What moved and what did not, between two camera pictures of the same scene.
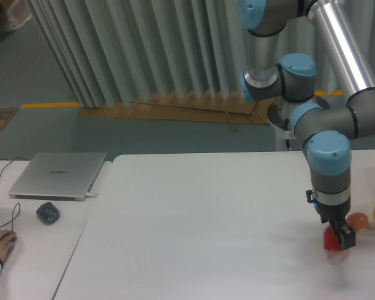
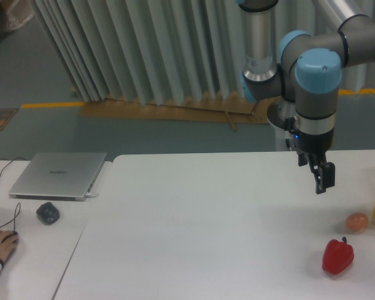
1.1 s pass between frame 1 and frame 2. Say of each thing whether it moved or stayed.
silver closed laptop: stayed
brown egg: stayed
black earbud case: stayed
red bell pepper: moved
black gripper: moved
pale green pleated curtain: stayed
